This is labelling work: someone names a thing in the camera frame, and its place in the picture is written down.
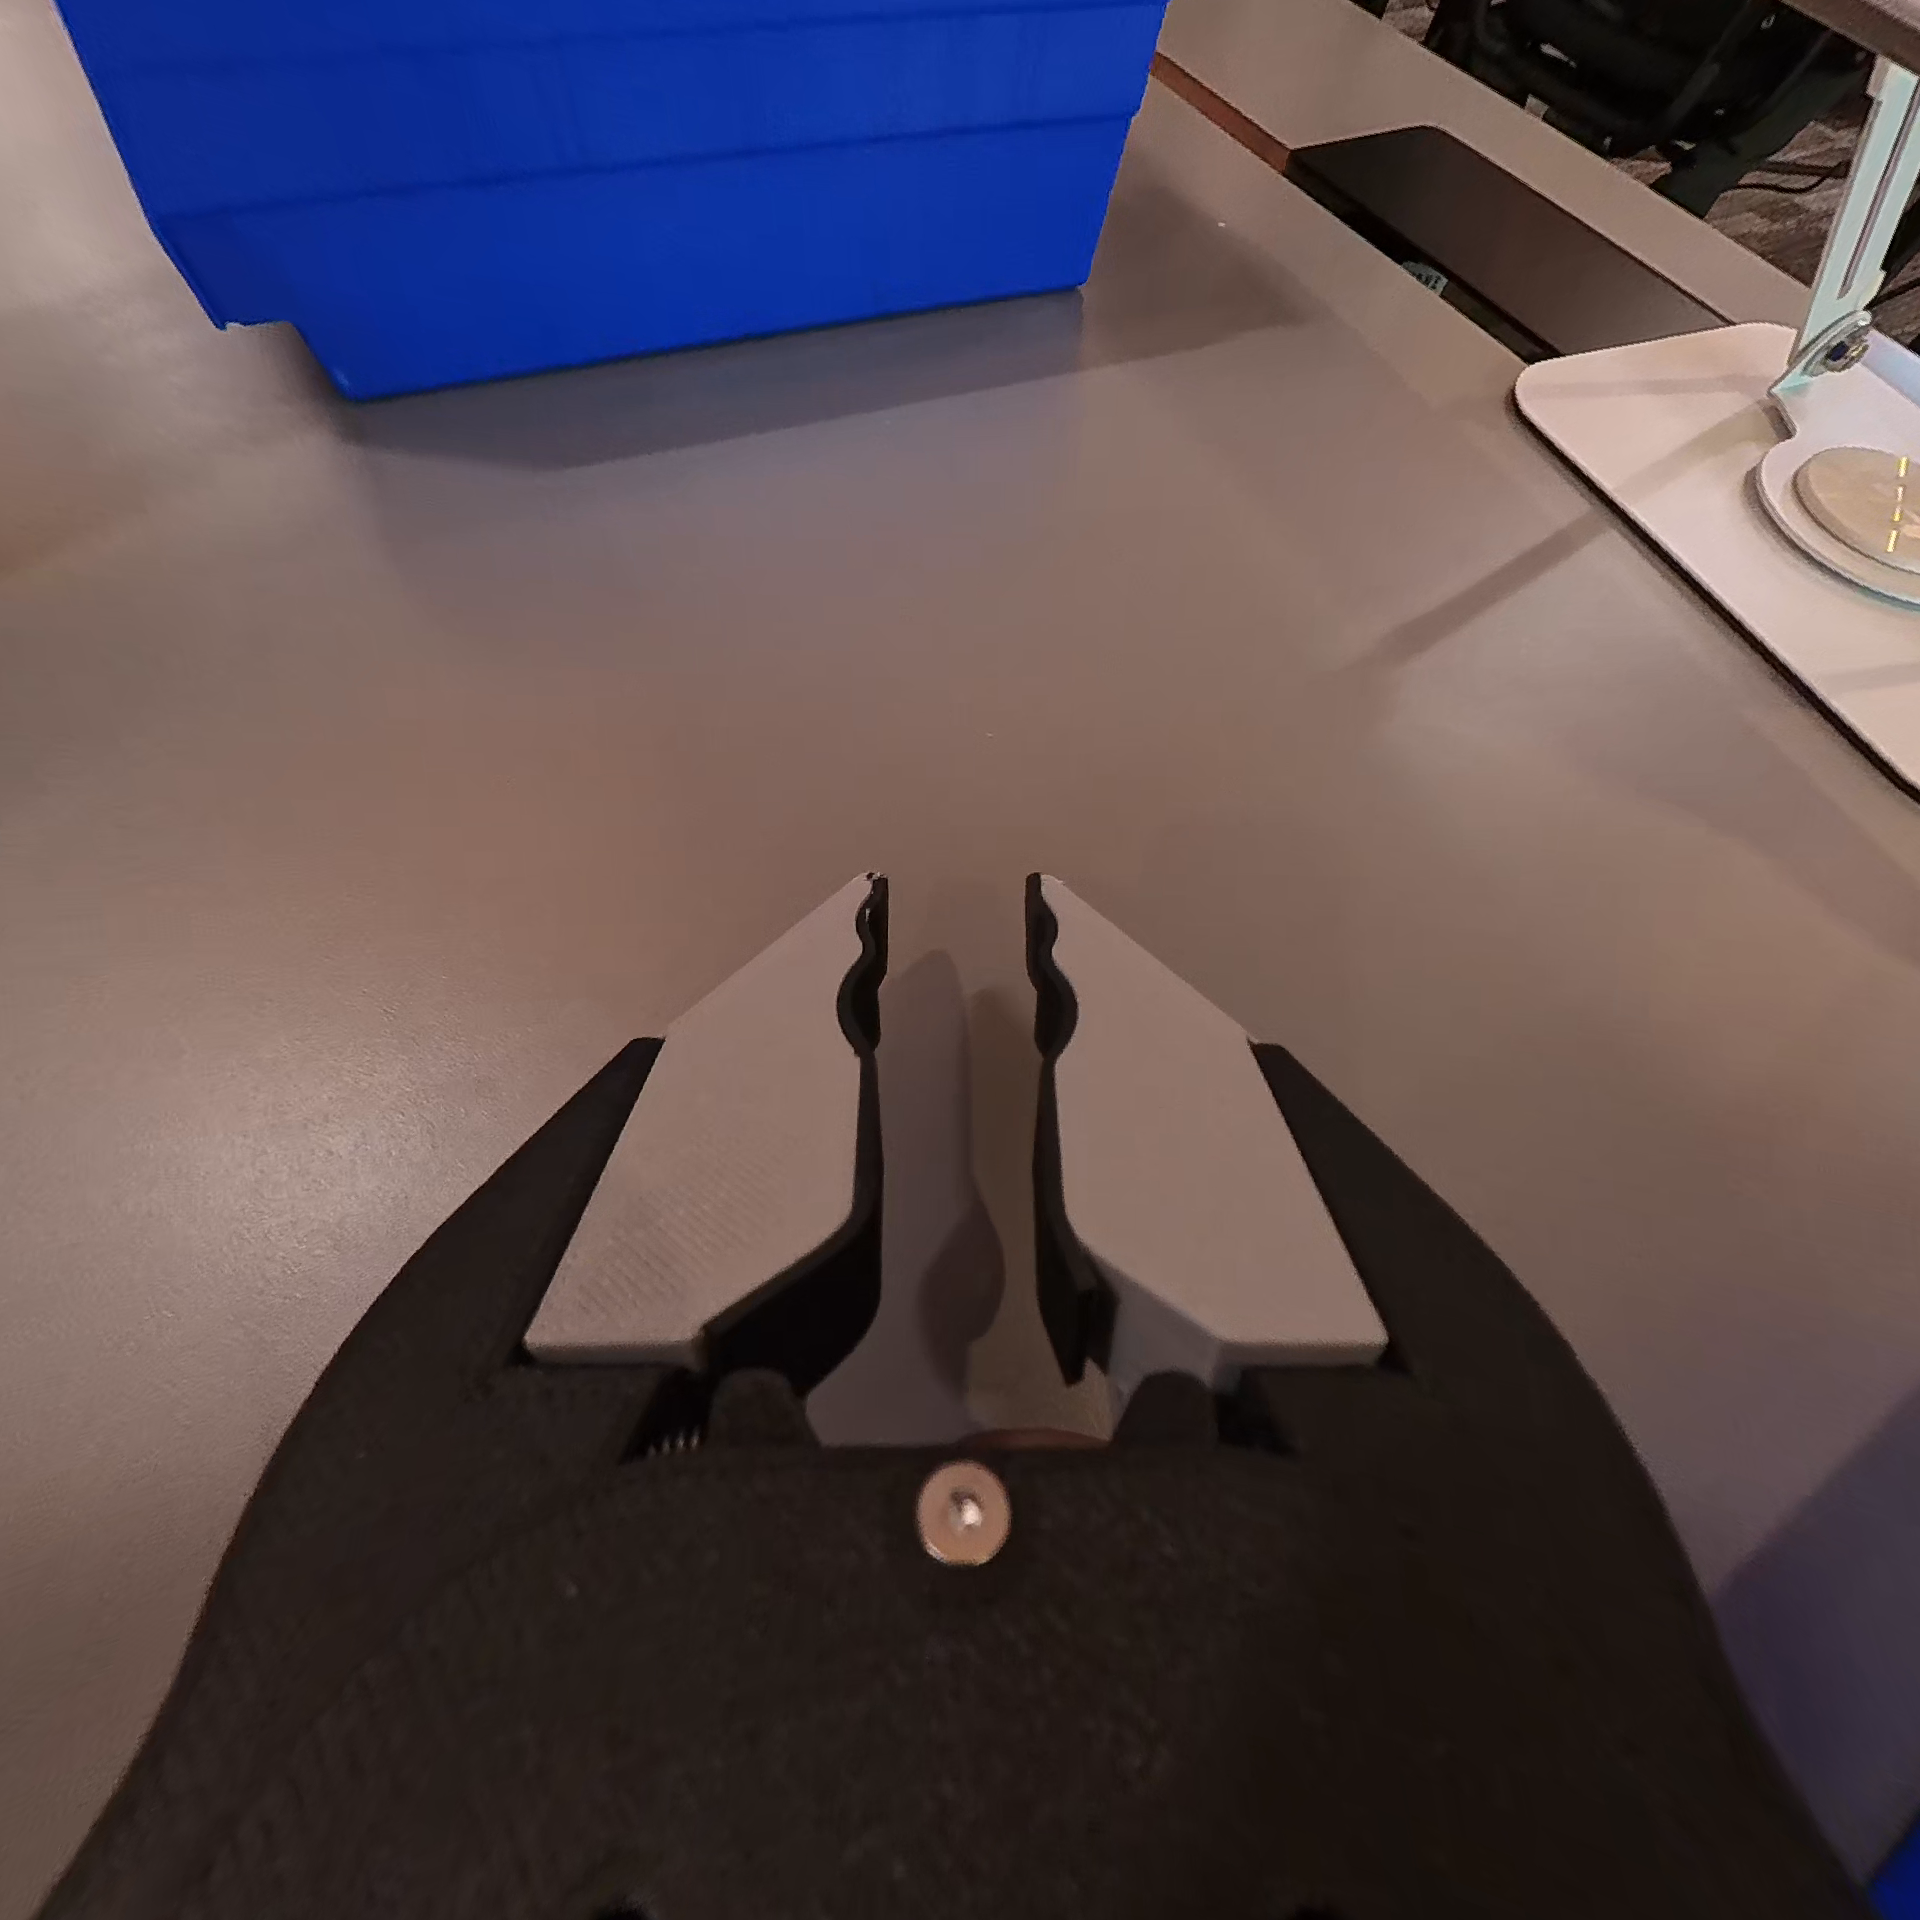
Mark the white metal stand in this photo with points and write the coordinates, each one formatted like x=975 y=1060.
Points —
x=1652 y=434

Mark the black office chair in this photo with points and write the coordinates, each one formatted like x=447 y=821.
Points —
x=1622 y=75

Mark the grey desk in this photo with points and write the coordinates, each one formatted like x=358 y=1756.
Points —
x=750 y=675

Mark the large blue plastic bin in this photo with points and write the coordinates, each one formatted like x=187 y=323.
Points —
x=600 y=181

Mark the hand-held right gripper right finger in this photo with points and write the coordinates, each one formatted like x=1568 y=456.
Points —
x=1214 y=1200

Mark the narrow blue plastic bin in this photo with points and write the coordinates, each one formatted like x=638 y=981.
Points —
x=1899 y=1893

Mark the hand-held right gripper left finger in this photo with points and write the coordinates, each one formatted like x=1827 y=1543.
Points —
x=705 y=1200

